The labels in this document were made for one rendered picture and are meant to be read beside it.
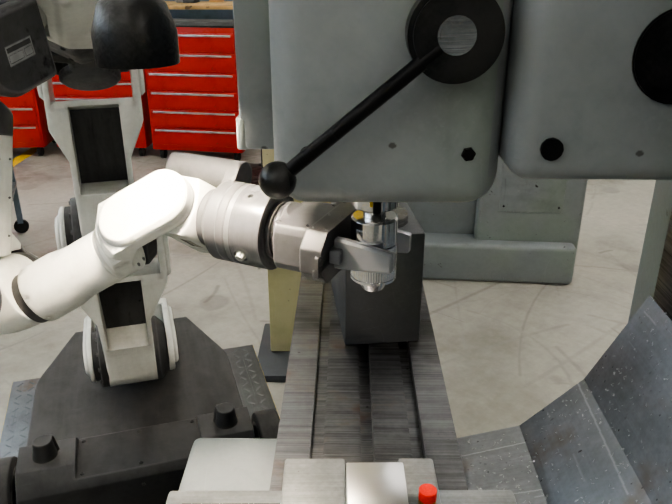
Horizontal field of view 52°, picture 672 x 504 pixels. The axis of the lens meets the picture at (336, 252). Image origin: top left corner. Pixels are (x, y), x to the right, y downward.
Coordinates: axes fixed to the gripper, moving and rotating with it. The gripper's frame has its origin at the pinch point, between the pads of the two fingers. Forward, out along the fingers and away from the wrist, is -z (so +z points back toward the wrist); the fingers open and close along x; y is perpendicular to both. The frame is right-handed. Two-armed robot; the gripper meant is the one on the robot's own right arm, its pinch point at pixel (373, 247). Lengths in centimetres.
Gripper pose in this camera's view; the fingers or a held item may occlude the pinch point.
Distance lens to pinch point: 70.1
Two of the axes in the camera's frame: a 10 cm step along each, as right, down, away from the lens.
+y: -0.1, 9.1, 4.1
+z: -9.2, -1.8, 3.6
